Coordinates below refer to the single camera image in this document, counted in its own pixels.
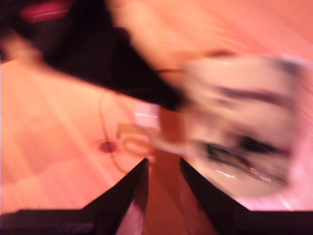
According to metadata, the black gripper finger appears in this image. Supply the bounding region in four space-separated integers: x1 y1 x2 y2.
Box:
21 0 184 110
179 158 255 235
82 158 149 235

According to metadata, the white mug with blue print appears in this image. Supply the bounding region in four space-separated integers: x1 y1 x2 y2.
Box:
134 55 313 211

